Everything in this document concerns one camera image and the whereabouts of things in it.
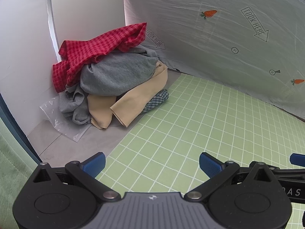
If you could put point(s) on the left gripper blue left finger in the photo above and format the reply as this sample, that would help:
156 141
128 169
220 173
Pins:
85 173

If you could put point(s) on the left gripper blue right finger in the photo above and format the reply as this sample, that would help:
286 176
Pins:
219 173

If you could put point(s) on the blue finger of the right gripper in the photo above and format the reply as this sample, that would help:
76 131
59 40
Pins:
297 159

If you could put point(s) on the red checkered shorts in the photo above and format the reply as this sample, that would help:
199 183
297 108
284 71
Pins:
75 54

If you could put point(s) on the clear plastic bag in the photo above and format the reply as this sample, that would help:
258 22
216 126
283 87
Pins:
63 125

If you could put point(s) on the green grid cutting mat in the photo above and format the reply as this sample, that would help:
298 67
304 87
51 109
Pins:
161 151

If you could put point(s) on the beige garment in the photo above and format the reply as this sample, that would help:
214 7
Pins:
130 105

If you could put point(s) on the dark plaid garment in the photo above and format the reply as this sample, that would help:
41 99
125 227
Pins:
157 100

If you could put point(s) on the grey sweatshirt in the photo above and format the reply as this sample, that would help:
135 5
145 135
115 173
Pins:
116 74

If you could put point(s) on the grey printed backdrop cloth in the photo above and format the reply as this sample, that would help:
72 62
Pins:
254 46

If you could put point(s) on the white foam board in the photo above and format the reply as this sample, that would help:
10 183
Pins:
83 19

